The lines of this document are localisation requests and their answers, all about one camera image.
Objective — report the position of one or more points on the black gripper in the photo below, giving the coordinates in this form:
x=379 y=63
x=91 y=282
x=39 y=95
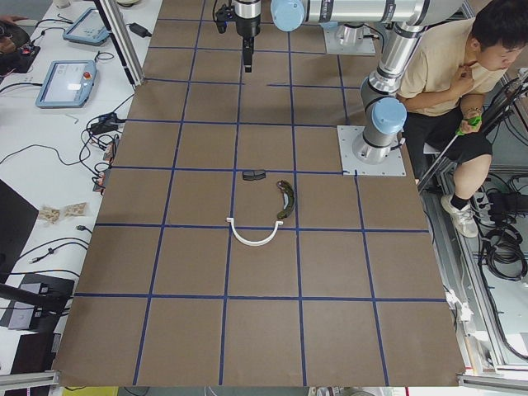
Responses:
x=247 y=21

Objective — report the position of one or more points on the black power adapter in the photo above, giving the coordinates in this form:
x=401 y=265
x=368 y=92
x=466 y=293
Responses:
x=139 y=30
x=104 y=125

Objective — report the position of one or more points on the black brake pad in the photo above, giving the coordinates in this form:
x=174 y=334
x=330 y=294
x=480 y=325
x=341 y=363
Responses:
x=253 y=175

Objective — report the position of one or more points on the olive brake shoe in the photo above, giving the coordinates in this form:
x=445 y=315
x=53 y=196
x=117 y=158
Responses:
x=289 y=198

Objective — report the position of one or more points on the blue teach pendant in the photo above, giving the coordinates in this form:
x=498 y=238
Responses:
x=67 y=84
x=88 y=29

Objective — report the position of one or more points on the white curved plastic part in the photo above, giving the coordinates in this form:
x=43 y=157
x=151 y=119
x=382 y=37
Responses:
x=253 y=240

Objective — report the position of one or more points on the person in beige shirt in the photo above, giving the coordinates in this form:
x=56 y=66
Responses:
x=456 y=65

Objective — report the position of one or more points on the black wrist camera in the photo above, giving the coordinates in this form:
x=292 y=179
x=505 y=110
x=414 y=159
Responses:
x=221 y=18

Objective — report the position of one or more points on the aluminium frame post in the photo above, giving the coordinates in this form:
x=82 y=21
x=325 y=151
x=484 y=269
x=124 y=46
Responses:
x=116 y=27

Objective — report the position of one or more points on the green handled tool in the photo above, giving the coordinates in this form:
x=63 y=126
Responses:
x=472 y=123

